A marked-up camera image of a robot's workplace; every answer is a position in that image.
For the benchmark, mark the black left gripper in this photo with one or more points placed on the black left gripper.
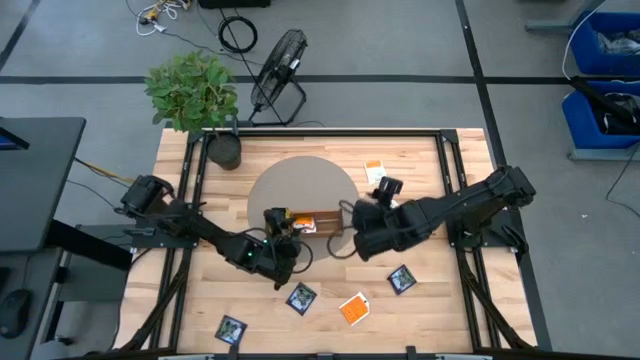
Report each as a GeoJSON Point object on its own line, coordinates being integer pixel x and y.
{"type": "Point", "coordinates": [280, 240]}

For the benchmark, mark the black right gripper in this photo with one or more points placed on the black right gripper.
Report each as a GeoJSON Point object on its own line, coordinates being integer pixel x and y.
{"type": "Point", "coordinates": [372, 210]}

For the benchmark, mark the dark blue tea packet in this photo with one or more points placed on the dark blue tea packet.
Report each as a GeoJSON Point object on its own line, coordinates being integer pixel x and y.
{"type": "Point", "coordinates": [231, 330]}
{"type": "Point", "coordinates": [401, 279]}
{"type": "Point", "coordinates": [301, 299]}

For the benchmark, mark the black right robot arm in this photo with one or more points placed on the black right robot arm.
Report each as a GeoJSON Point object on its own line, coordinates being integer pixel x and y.
{"type": "Point", "coordinates": [450, 210]}

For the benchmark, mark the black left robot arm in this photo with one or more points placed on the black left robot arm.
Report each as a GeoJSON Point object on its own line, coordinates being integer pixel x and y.
{"type": "Point", "coordinates": [200, 230]}

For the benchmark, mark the wooden tea organizer tray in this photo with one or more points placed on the wooden tea organizer tray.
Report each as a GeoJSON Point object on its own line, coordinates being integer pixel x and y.
{"type": "Point", "coordinates": [327, 225]}

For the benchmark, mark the round grey mat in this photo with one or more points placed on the round grey mat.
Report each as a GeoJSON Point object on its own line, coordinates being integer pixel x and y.
{"type": "Point", "coordinates": [300, 185]}

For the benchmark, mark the black floor fan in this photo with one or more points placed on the black floor fan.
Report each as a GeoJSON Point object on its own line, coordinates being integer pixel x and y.
{"type": "Point", "coordinates": [287, 65]}

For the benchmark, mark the green potted plant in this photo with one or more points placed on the green potted plant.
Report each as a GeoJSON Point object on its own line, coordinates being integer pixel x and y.
{"type": "Point", "coordinates": [192, 92]}

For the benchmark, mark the blue storage bin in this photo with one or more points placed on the blue storage bin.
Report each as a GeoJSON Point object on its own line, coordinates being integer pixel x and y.
{"type": "Point", "coordinates": [585, 50]}
{"type": "Point", "coordinates": [580, 125]}

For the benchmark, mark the black case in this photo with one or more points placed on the black case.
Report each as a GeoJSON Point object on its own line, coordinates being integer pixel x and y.
{"type": "Point", "coordinates": [235, 3]}

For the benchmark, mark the black desk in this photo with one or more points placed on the black desk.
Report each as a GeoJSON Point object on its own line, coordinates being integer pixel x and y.
{"type": "Point", "coordinates": [40, 185]}

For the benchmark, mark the black computer mouse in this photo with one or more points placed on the black computer mouse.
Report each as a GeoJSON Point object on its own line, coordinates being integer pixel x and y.
{"type": "Point", "coordinates": [14, 310]}

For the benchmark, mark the blue lit screen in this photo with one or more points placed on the blue lit screen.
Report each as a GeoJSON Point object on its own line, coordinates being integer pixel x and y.
{"type": "Point", "coordinates": [10, 142]}

